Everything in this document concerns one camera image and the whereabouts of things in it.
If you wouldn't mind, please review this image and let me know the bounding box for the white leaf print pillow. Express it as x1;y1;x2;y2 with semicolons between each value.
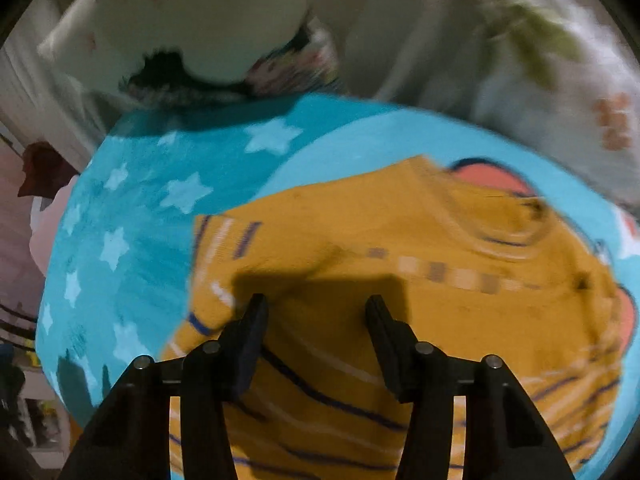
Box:
378;0;639;207

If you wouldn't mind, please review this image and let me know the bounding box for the turquoise cartoon fleece blanket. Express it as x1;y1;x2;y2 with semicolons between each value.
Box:
36;94;639;479

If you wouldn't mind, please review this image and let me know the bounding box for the yellow striped knit sweater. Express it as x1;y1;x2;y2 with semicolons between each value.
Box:
163;156;632;479

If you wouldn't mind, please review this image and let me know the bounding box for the white pillow with black bird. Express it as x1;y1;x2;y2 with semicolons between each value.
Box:
38;0;338;108

